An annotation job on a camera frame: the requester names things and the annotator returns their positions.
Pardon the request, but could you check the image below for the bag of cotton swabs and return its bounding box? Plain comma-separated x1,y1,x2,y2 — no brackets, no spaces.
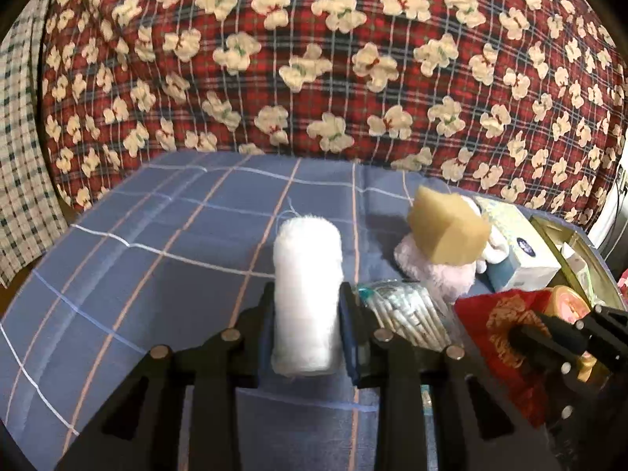
356,279,453,350

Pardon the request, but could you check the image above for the rectangular gold tin box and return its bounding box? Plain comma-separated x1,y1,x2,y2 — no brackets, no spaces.
530,215,628,316

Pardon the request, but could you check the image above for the green tissue packet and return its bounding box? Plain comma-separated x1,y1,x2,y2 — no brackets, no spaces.
560,242,594,301

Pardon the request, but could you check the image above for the floral tissue box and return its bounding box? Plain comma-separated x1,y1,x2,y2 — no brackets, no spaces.
478,196,561,292

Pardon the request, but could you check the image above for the red embroidered pouch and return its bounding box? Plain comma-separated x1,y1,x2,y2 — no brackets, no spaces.
454,288,565,427

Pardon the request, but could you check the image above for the red plaid bear-print blanket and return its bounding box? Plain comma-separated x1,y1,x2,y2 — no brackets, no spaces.
39,0,628,229

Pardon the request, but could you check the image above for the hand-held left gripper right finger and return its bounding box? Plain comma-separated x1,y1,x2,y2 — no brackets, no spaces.
340,283,565,471

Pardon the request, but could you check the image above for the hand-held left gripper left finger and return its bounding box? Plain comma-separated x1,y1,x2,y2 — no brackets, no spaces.
56,282,276,471

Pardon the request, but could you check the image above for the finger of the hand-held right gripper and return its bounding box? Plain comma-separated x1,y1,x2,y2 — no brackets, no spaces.
510,311,597,369
576,305,628,369

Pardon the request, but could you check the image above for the blue plaid tablecloth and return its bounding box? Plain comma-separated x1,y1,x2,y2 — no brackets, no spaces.
0,150,594,471

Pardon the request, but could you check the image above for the beige checkered cloth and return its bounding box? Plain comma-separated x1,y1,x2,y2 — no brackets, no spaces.
0,0,69,288

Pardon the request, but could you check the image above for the pink fluffy sock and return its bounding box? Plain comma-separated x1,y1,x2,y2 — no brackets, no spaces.
395,233,476,301

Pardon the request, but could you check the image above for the white towel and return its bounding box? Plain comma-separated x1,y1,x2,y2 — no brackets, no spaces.
271,214,343,376

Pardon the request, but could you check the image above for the yellow sponge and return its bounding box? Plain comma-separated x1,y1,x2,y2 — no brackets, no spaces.
407,186,492,265

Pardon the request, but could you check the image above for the round gold tin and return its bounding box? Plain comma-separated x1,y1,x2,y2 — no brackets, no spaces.
548,285,597,381

